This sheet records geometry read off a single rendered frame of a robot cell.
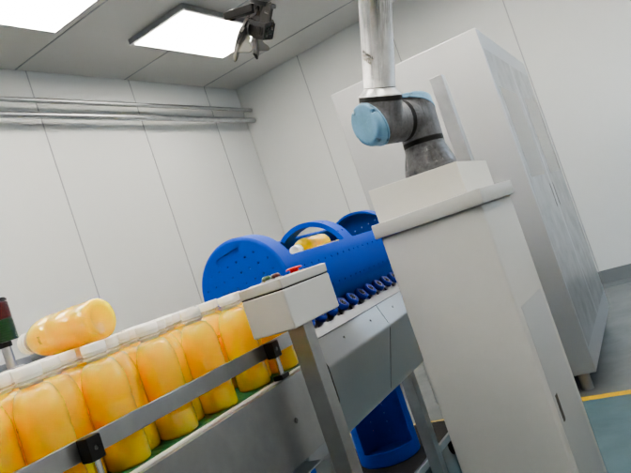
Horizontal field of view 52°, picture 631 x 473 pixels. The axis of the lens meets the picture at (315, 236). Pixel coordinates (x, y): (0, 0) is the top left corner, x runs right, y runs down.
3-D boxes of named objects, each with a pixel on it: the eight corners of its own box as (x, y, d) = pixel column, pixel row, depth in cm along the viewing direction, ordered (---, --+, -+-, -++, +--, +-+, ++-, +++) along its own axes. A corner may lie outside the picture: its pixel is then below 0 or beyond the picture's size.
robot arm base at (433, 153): (468, 162, 184) (458, 129, 184) (440, 167, 173) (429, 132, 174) (425, 178, 194) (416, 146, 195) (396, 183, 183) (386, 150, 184)
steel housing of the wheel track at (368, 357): (503, 292, 346) (483, 232, 347) (332, 471, 153) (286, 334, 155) (454, 306, 359) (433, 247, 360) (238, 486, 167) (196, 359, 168)
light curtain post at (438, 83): (574, 444, 279) (444, 74, 285) (572, 450, 274) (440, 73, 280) (560, 446, 282) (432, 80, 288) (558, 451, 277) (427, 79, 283)
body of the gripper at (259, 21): (261, 42, 207) (268, 3, 202) (238, 35, 210) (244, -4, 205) (272, 41, 214) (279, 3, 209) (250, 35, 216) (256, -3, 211)
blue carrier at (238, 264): (417, 264, 240) (381, 196, 243) (311, 318, 162) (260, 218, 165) (356, 295, 253) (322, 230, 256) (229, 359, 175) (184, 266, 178)
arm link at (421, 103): (452, 130, 183) (438, 85, 183) (419, 136, 175) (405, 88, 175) (422, 144, 193) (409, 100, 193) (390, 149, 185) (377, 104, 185)
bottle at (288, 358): (300, 367, 142) (272, 286, 143) (269, 377, 142) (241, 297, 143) (300, 361, 149) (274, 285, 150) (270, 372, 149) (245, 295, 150)
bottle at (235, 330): (274, 383, 132) (245, 297, 133) (241, 396, 130) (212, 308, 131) (269, 379, 139) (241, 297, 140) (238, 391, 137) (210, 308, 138)
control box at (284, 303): (340, 306, 139) (324, 260, 140) (296, 328, 122) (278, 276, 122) (301, 317, 144) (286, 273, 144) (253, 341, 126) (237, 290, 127)
